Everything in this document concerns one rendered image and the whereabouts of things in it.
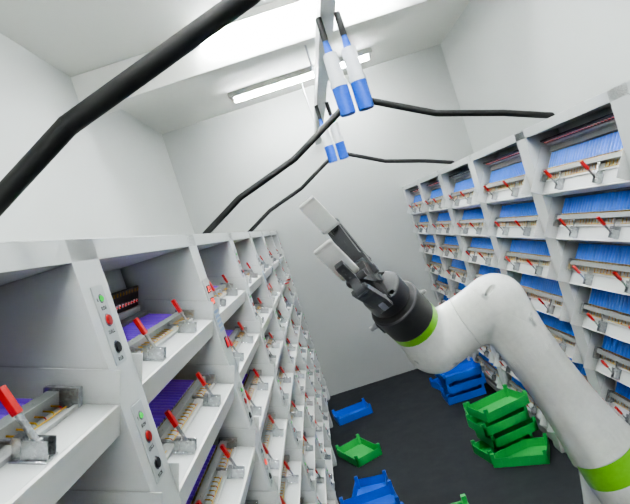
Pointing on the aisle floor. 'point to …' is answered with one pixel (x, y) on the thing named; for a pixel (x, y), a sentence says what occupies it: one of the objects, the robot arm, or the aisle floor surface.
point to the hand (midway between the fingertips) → (317, 226)
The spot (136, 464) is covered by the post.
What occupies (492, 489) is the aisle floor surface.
